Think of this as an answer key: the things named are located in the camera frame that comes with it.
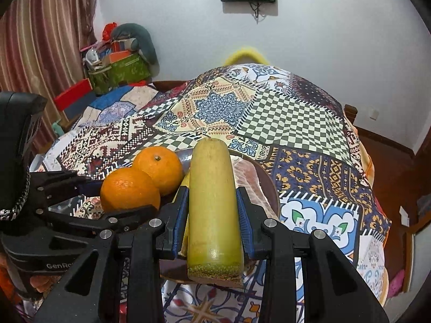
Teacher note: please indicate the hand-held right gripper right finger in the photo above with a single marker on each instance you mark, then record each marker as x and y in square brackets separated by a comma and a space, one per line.
[243, 215]

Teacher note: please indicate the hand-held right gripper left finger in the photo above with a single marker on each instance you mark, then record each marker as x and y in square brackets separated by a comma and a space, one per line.
[181, 208]

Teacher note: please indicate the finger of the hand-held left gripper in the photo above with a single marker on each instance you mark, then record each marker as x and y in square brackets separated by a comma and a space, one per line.
[128, 218]
[64, 183]

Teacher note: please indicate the large orange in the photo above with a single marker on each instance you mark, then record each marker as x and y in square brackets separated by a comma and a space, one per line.
[129, 190]
[158, 170]

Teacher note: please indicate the peeled pomelo segment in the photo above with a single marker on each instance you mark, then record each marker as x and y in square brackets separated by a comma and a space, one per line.
[249, 181]

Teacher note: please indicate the purple plate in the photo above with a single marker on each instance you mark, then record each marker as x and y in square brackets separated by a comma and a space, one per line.
[267, 188]

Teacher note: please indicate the red and blue box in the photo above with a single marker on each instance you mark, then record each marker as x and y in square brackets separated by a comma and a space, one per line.
[74, 96]

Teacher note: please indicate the blue patchwork quilt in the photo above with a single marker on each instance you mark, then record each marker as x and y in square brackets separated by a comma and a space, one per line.
[114, 104]

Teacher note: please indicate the striped brown curtain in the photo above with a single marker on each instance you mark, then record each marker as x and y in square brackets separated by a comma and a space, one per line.
[43, 40]

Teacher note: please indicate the patchwork tablecloth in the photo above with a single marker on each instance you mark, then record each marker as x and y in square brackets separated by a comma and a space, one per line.
[286, 124]

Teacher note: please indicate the green storage bag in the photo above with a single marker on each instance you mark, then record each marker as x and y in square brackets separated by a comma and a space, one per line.
[121, 72]

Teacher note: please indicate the red plastic bag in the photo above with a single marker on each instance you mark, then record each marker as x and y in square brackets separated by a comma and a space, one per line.
[109, 30]

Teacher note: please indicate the grey pillow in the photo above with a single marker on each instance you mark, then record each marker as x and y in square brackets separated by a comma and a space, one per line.
[144, 40]

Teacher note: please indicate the pink cloth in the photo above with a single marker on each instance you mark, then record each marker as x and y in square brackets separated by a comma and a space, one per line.
[395, 282]

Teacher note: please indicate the white wall outlet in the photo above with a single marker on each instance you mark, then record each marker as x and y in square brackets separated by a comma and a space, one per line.
[372, 114]

